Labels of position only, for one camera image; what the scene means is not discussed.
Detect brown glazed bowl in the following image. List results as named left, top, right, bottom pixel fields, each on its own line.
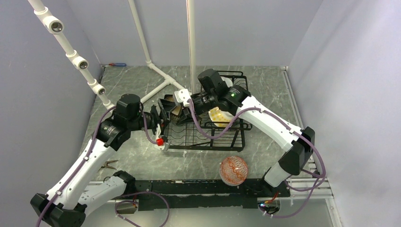
left=164, top=95, right=189, bottom=126

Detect purple cable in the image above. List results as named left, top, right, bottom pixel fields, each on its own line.
left=35, top=105, right=170, bottom=227
left=187, top=99, right=327, bottom=219

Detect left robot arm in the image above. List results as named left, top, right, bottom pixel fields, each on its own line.
left=30, top=94, right=170, bottom=227

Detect aluminium rail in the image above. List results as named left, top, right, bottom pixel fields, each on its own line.
left=87, top=159, right=333, bottom=203

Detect blue yellow patterned bowl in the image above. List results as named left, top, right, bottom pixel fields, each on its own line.
left=208, top=107, right=234, bottom=128

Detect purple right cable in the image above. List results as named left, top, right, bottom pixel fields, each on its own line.
left=187, top=99, right=327, bottom=219

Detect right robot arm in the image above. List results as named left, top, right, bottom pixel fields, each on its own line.
left=173, top=69, right=314, bottom=196

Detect red blue screwdriver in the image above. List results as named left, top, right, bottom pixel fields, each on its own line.
left=108, top=63, right=127, bottom=67

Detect black wire dish rack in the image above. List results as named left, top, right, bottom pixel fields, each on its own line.
left=161, top=70, right=253, bottom=152

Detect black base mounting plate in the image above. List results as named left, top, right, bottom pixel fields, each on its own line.
left=117, top=178, right=290, bottom=211

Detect orange geometric patterned bowl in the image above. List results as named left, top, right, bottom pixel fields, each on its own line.
left=219, top=156, right=248, bottom=186

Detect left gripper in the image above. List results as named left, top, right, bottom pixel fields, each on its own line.
left=129, top=99, right=178, bottom=137

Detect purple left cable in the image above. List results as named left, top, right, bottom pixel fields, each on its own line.
left=35, top=105, right=170, bottom=227

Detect white PVC pipe frame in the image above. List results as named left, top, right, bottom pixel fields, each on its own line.
left=27, top=0, right=197, bottom=109

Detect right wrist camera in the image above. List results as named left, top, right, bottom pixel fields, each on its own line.
left=173, top=89, right=191, bottom=107

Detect red patterned bowl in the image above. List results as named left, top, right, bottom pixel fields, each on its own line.
left=221, top=77, right=233, bottom=87

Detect yellow handled pliers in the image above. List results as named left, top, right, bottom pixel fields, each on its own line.
left=99, top=160, right=118, bottom=171

